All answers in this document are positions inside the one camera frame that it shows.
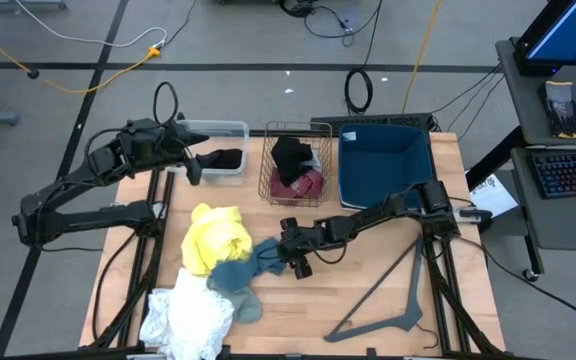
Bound black coiled floor cable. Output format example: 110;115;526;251
343;0;384;117

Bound gold wire basket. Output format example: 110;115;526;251
257;120;335;208

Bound backlit computer keyboard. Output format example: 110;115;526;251
529;147;576;200

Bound navy white striped fabric bin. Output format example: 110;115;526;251
337;122;437;212

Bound yellow cloth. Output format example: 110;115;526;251
179;201;255;278

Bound white paper sheet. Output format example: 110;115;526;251
467;171;520;219

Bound black looped gripper cable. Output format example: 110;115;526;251
152;80;180;127

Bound clear plastic storage bin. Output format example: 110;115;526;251
167;119;251;186

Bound black grey work gloves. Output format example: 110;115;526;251
537;80;576;140

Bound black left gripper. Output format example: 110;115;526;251
126;118;211;187

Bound yellow floor cable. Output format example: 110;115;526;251
401;0;442;114
0;19;163;96

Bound grey monitor desk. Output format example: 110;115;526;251
494;38;576;148

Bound white floor cable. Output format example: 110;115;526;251
14;0;169;49

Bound black power strip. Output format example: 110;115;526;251
309;111;437;134

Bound grey clothes hanger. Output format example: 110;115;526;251
323;238;441;350

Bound computer monitor blue screen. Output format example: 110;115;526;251
512;0;576;77

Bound white lace cloth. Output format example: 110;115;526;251
138;268;236;360

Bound black tangled floor cable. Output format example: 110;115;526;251
277;0;355;49

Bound grey keyboard desk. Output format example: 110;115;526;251
467;124;576;284

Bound black cloth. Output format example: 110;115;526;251
197;147;245;172
269;135;316;188

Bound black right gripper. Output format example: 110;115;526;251
273;215;330;282

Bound maroon pink cloth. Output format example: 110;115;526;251
268;166;327;202

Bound teal cloth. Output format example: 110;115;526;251
206;236;290;325

